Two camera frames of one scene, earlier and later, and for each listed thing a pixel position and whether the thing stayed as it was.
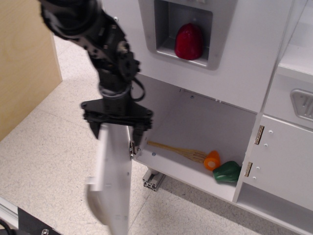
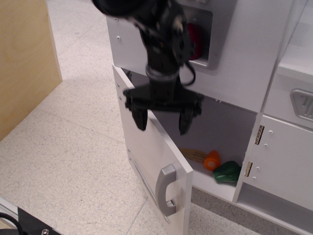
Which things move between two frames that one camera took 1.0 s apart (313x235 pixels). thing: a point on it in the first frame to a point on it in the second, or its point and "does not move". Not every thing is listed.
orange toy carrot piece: x=212 y=160 does not move
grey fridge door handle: x=94 y=185 to x=167 y=174
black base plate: x=28 y=224 does not move
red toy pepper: x=189 y=42 does not move
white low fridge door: x=115 y=169 to x=149 y=150
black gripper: x=120 y=110 to x=164 y=94
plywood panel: x=30 y=70 does not move
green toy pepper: x=228 y=172 does not move
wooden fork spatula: x=199 y=156 does not move
